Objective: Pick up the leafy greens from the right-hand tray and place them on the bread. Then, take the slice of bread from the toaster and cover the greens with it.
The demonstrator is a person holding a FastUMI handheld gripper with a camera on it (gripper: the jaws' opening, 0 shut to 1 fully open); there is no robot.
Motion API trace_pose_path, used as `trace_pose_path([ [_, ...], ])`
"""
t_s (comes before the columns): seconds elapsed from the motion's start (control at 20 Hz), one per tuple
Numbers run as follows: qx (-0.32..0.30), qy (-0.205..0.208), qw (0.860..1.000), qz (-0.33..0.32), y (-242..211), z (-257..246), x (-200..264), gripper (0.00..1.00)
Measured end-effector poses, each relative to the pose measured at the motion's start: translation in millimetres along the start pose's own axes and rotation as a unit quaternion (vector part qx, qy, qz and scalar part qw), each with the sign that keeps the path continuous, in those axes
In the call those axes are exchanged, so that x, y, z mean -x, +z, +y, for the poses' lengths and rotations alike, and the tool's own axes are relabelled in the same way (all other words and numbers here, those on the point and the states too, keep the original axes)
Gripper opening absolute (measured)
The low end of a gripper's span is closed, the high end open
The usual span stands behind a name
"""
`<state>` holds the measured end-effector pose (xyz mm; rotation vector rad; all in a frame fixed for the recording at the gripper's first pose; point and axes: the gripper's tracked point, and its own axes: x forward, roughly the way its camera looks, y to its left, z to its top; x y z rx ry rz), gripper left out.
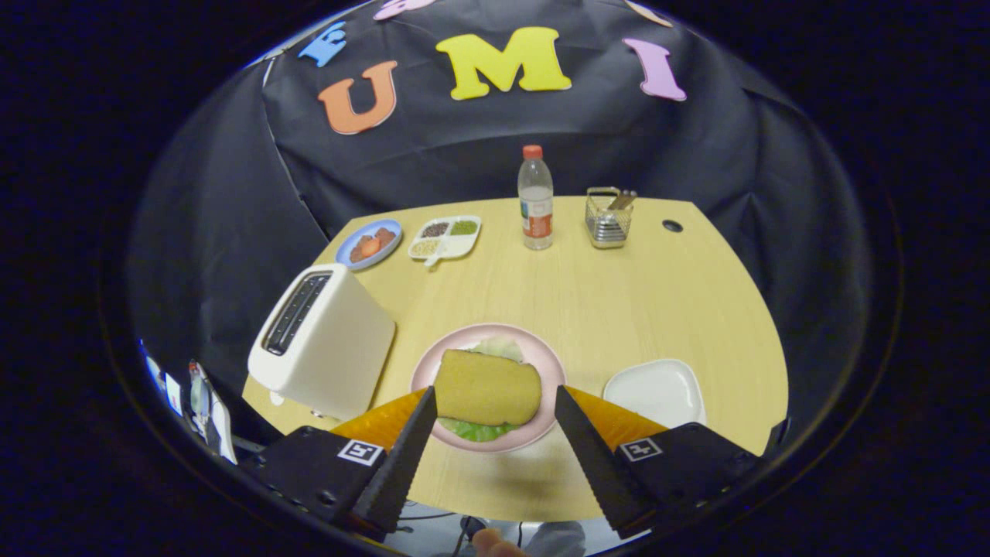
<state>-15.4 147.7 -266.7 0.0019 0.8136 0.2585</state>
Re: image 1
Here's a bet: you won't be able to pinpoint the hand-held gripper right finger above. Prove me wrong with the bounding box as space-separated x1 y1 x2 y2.
554 385 763 540

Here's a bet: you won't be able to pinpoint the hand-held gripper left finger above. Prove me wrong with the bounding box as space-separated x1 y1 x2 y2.
240 387 439 542

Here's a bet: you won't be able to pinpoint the brown and orange food pieces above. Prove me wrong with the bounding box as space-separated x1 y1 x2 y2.
350 227 397 262

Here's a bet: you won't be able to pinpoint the green lettuce leaf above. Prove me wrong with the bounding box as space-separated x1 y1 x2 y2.
438 336 528 443

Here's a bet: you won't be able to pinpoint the toasted bread slice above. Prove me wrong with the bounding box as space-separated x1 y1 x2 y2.
433 349 543 427

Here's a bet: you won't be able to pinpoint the white plate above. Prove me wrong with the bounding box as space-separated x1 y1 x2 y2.
603 358 707 430

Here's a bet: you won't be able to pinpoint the white divided snack tray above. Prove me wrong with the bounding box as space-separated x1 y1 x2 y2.
408 215 483 268

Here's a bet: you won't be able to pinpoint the clear water bottle red cap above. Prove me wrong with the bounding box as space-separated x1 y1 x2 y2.
517 145 555 251

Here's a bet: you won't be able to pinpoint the metal wire basket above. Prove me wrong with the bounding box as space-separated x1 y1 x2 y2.
585 186 633 249

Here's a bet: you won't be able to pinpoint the pink plate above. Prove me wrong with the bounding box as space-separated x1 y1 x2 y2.
410 323 568 453

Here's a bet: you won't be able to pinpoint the pale blurred clutter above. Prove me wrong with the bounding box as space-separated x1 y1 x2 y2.
142 340 239 465

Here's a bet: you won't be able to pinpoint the blue plate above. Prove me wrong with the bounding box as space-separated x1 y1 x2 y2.
335 219 404 272

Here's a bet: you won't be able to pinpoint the white toaster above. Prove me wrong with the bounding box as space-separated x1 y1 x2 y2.
247 263 397 422

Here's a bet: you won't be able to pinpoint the black backdrop cloth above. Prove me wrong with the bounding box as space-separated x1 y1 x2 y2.
128 0 875 457

